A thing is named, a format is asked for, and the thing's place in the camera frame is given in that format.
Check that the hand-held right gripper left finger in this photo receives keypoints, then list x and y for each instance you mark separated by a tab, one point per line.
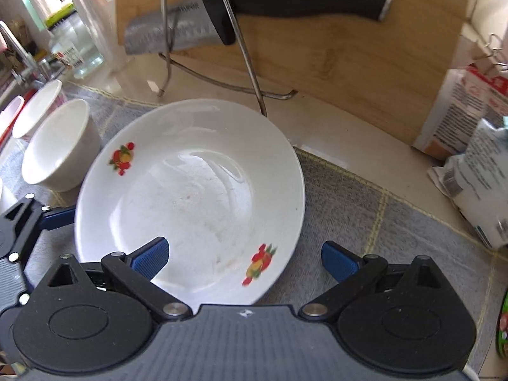
152	258

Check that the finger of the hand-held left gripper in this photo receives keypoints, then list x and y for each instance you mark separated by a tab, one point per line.
59	217

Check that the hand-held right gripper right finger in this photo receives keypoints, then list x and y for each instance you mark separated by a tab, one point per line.
337	260

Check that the white bowl with pink flowers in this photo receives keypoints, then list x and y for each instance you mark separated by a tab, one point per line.
37	105
59	147

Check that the white plate with fruit print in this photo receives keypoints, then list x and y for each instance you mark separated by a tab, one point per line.
190	198

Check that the blue grey checked towel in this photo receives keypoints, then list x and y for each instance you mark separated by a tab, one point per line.
377	238

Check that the red plastic basin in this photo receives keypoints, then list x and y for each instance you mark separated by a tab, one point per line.
10	109

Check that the white printed food bag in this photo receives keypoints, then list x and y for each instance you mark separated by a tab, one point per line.
476	182

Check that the glass jar with green lid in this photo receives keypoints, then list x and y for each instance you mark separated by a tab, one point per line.
75	51

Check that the steel faucet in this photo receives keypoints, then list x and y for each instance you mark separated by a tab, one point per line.
20	53

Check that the sauce jar with green lid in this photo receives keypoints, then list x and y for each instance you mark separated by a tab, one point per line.
503	325

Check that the red and white food bag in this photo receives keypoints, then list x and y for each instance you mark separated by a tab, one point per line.
456	111

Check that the bamboo cutting board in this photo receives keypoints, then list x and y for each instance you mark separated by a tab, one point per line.
337	67

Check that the clear plastic wrap roll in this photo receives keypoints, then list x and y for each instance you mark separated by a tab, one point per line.
99	20

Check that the metal binder clip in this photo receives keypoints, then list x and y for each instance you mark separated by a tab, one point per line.
492	53

